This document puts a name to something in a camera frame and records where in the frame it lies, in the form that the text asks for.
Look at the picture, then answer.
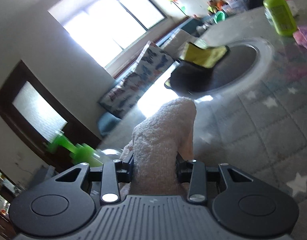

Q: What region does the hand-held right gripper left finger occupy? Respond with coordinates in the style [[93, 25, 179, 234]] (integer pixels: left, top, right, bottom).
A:
[[55, 152, 136, 204]]

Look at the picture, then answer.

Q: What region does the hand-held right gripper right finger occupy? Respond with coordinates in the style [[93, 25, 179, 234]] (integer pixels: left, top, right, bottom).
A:
[[175, 154, 254, 203]]

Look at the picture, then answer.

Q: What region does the pale pink terry towel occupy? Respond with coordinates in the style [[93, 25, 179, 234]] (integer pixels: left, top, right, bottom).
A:
[[119, 98, 197, 198]]

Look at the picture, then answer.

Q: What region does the clear green pump bottle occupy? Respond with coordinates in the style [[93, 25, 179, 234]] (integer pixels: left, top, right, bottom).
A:
[[42, 129, 124, 168]]

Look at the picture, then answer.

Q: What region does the teal bench sofa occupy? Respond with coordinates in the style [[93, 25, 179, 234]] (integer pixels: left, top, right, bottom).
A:
[[97, 15, 211, 137]]

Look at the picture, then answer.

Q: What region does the quilted star table cover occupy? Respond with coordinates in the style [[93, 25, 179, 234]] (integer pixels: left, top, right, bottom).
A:
[[99, 0, 307, 200]]

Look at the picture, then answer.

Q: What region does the butterfly print cushion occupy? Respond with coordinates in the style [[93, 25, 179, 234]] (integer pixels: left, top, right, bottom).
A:
[[99, 41, 175, 119]]

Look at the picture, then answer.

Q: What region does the dark door with frosted glass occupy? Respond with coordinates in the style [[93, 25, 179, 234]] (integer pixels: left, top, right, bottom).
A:
[[0, 60, 103, 165]]

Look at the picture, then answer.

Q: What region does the round black induction cooktop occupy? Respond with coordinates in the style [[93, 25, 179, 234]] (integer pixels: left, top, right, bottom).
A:
[[168, 37, 272, 100]]

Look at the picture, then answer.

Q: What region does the yellow and grey microfiber cloth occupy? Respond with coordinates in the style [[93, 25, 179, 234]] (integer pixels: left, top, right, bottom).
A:
[[164, 42, 231, 90]]

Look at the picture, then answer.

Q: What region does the cluttered low shelf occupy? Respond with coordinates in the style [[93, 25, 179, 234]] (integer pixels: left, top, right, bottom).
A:
[[0, 162, 21, 220]]

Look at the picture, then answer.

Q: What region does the white cushion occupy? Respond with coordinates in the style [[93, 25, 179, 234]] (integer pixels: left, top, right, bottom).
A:
[[163, 29, 191, 58]]

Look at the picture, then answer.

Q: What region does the window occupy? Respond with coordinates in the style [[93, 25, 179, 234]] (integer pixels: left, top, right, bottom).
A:
[[48, 0, 166, 74]]

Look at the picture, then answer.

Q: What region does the green plastic basin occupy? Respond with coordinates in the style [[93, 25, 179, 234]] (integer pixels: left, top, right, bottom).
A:
[[214, 11, 227, 23]]

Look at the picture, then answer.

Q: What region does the brown teddy bear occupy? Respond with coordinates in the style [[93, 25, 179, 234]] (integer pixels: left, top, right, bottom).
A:
[[207, 0, 219, 14]]

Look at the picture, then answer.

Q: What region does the clear plastic storage box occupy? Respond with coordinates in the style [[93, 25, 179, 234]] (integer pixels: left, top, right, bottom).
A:
[[225, 0, 249, 14]]

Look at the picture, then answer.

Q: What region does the pink and purple cloth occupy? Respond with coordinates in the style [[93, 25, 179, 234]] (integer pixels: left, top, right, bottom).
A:
[[293, 26, 307, 53]]

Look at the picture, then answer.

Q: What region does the green plastic bottle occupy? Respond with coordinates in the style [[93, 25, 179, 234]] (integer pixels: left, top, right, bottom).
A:
[[263, 0, 297, 37]]

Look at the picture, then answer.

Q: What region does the white tissue pack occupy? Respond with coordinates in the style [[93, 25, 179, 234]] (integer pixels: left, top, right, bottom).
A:
[[286, 0, 300, 15]]

